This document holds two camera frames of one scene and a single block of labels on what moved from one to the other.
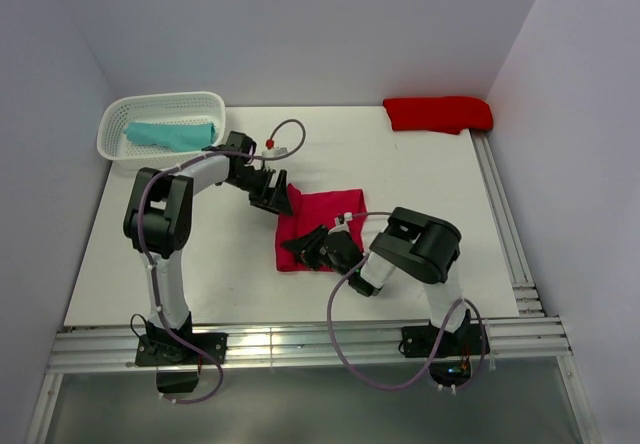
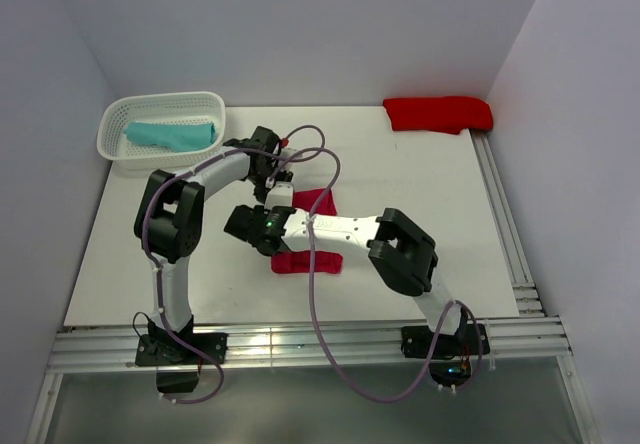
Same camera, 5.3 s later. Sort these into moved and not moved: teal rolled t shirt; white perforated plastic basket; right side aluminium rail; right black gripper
Moved: right black gripper
Not moved: teal rolled t shirt; white perforated plastic basket; right side aluminium rail
